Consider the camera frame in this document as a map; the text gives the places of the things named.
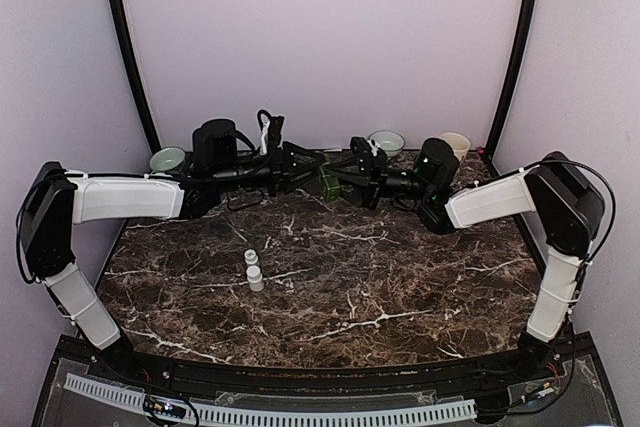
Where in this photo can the black frame post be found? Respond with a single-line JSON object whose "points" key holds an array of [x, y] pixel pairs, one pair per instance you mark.
{"points": [[128, 56], [515, 61]]}

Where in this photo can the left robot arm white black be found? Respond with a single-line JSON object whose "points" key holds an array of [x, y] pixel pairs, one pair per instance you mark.
{"points": [[222, 160]]}

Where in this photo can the green weekly pill organizer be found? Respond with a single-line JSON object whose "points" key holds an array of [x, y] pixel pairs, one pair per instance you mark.
{"points": [[331, 188]]}

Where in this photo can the pale green bowl right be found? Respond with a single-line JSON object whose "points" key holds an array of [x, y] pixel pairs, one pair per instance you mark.
{"points": [[390, 142]]}

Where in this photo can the right black frame post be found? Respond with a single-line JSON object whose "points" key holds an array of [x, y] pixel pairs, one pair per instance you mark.
{"points": [[515, 61]]}

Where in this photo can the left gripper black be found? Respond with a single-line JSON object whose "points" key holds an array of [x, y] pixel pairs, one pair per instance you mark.
{"points": [[281, 167]]}

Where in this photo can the white pill bottle front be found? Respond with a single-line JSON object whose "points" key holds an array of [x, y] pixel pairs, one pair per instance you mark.
{"points": [[255, 278]]}

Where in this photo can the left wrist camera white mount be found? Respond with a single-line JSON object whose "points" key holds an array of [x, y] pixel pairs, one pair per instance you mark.
{"points": [[271, 131]]}

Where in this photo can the left black frame post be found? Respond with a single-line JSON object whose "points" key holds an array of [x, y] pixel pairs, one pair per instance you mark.
{"points": [[128, 56]]}

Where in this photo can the white slotted cable duct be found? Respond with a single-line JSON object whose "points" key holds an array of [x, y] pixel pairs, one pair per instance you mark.
{"points": [[264, 411]]}

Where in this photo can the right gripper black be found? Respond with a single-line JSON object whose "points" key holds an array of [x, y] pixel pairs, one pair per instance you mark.
{"points": [[371, 181]]}

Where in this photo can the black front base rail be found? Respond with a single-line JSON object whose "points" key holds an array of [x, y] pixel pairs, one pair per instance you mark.
{"points": [[482, 374]]}

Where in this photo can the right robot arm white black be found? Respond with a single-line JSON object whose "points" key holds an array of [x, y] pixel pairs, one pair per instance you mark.
{"points": [[569, 206]]}

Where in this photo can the cream ceramic mug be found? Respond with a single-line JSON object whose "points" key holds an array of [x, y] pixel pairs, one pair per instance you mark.
{"points": [[459, 144]]}

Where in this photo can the pale green bowl left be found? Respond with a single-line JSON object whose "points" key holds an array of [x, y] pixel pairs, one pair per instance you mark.
{"points": [[167, 159]]}

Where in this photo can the pale green bowl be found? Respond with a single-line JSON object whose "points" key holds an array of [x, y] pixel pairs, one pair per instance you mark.
{"points": [[390, 142], [167, 159]]}

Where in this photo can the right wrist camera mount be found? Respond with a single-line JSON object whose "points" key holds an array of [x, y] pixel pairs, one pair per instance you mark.
{"points": [[365, 148]]}

